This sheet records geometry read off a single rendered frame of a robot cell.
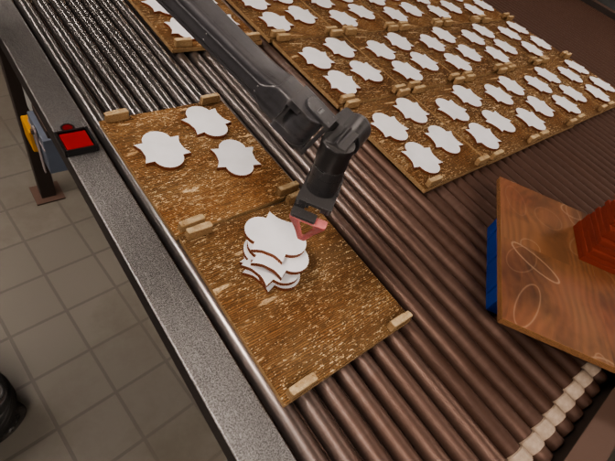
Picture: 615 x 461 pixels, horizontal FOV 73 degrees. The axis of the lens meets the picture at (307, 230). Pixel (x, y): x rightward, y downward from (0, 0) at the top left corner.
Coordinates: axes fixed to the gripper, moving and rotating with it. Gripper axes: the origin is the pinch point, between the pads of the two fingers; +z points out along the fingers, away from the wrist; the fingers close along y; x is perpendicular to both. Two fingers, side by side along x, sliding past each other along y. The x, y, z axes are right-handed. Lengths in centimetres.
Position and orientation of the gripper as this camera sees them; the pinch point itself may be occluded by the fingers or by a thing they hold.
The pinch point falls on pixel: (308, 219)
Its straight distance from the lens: 82.6
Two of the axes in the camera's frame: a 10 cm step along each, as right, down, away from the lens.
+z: -2.5, 6.3, 7.3
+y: 2.8, -6.8, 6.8
